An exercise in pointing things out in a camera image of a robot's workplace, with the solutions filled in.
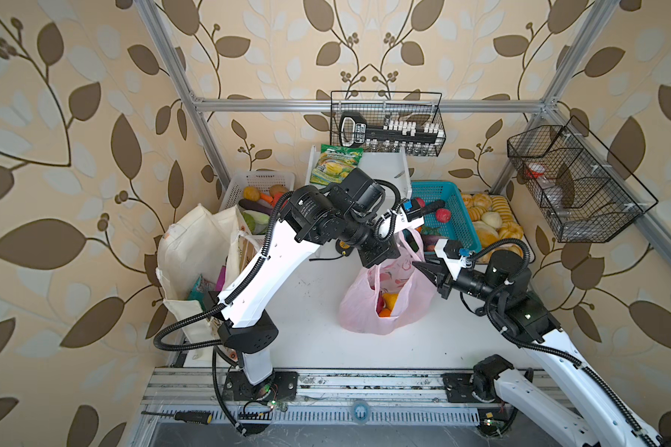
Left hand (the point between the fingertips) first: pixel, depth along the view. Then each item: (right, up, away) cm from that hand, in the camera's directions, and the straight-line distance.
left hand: (401, 251), depth 57 cm
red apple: (+27, +9, +51) cm, 58 cm away
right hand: (+6, -3, +9) cm, 11 cm away
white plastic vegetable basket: (-56, +23, +57) cm, 83 cm away
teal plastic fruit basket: (+31, +4, +47) cm, 57 cm away
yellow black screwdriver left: (-50, -43, +11) cm, 67 cm away
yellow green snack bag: (-15, +23, +22) cm, 35 cm away
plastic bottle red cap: (+48, +14, +23) cm, 55 cm away
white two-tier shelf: (+3, +23, +26) cm, 35 cm away
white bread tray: (+45, +7, +47) cm, 65 cm away
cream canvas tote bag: (-54, 0, +23) cm, 59 cm away
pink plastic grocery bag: (+7, -13, +15) cm, 21 cm away
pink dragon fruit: (-1, -18, +25) cm, 31 cm away
